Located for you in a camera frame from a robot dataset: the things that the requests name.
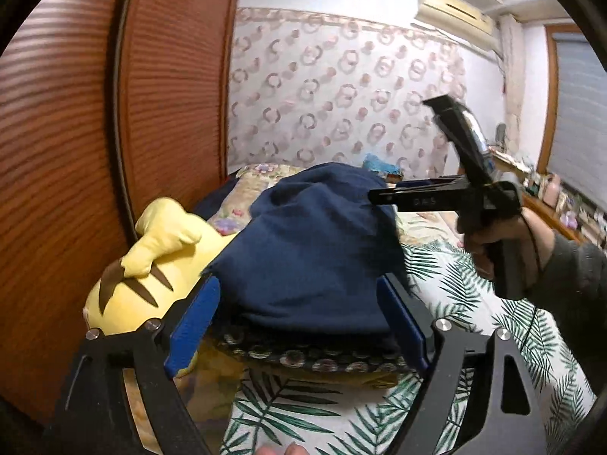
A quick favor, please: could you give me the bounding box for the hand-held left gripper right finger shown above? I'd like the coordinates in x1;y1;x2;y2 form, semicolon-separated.
376;275;577;455

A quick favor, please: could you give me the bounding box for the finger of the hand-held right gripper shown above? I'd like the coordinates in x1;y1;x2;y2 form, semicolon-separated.
368;176;475;212

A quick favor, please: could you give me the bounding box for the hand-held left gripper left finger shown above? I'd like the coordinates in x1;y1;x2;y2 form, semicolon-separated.
42;275;223;455

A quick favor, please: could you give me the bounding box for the navy printed t-shirt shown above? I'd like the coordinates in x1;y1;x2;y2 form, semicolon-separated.
204;162;418;356

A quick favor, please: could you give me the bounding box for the person's right hand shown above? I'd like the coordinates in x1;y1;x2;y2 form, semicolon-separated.
456;209;557;291

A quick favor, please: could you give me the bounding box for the person's left hand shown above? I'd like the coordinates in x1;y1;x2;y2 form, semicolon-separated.
258;442;307;455

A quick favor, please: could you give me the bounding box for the wooden cabinet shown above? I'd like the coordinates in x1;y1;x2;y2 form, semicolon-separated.
517;190;607;247

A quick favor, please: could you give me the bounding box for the blue plastic bag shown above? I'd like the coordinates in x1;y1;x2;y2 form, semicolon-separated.
363;153;401;177

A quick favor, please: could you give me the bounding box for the pink jug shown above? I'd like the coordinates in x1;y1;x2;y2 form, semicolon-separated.
542;174;560;207

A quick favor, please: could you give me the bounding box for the leaf print sheet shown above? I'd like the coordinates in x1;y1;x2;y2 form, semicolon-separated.
220;237;598;455

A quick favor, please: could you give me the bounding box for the yellow plush toy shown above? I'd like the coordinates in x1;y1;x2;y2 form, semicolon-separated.
82;198;238;380

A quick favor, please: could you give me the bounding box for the dark circle patterned pillow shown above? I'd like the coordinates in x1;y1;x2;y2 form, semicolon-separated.
209;322;413;375

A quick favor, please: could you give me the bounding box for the grey window blind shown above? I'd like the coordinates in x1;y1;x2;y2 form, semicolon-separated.
550;33;607;200

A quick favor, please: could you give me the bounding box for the beige lace curtain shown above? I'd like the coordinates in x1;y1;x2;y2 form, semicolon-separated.
498;14;525;152

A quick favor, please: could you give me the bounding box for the navy bed sheet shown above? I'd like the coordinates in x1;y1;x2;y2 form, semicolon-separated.
192;177;252;221

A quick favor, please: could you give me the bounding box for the circle patterned curtain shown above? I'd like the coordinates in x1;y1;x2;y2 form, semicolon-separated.
228;7;468;181

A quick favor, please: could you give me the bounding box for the floral blanket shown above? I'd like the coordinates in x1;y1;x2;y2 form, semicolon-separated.
209;163;470;249

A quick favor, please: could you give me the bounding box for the beige air conditioner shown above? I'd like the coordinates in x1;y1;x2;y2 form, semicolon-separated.
412;0;501;53

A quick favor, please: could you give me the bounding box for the wooden louvered wardrobe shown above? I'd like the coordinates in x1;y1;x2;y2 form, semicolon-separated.
0;0;245;422

